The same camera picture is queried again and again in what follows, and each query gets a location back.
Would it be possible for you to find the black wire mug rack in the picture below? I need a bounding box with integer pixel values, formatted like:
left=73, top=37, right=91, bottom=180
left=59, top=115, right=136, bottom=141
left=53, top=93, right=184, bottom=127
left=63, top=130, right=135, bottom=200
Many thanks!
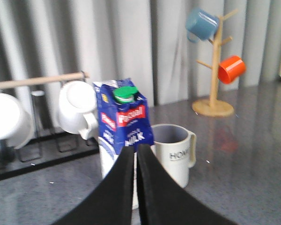
left=0, top=73, right=99, bottom=180

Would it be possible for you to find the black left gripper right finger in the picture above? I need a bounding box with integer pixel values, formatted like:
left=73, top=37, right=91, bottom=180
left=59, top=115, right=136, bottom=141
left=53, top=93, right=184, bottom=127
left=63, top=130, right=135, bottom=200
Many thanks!
left=137, top=144, right=235, bottom=225

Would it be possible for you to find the blue enamel mug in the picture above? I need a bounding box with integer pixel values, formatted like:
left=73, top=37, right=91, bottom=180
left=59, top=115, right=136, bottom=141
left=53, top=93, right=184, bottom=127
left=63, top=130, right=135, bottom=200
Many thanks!
left=185, top=7, right=220, bottom=43

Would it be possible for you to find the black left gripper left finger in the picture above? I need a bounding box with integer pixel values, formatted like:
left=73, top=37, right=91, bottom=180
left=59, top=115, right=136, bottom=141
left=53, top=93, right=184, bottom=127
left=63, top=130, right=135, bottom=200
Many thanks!
left=54, top=146, right=134, bottom=225

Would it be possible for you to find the white smiley face mug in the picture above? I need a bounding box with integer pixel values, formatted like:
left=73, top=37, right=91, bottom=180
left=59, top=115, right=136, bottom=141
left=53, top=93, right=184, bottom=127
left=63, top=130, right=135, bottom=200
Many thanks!
left=0, top=93, right=34, bottom=149

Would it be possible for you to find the orange enamel mug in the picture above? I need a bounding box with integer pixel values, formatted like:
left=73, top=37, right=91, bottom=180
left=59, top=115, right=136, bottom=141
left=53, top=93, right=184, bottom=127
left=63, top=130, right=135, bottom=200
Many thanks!
left=218, top=55, right=246, bottom=84

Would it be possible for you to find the white ribbed mug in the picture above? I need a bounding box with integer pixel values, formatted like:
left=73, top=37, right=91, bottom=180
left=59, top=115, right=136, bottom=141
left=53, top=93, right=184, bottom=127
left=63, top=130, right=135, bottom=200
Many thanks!
left=57, top=81, right=98, bottom=140

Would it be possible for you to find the wooden mug tree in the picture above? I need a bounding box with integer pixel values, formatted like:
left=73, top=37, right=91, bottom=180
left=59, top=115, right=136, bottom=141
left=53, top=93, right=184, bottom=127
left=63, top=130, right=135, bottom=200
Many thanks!
left=192, top=9, right=238, bottom=117

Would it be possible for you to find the blue white milk carton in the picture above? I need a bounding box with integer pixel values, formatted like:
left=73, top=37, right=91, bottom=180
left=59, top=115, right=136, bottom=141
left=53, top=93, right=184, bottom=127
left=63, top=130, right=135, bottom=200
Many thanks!
left=92, top=78, right=155, bottom=210

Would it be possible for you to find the white HOME mug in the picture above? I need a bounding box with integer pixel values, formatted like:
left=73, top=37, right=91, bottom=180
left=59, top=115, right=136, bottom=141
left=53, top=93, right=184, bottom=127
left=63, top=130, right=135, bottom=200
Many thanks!
left=152, top=124, right=197, bottom=188

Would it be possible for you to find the grey curtain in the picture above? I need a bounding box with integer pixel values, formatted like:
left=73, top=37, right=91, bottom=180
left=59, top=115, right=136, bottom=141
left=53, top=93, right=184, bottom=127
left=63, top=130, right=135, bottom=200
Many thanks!
left=0, top=0, right=281, bottom=105

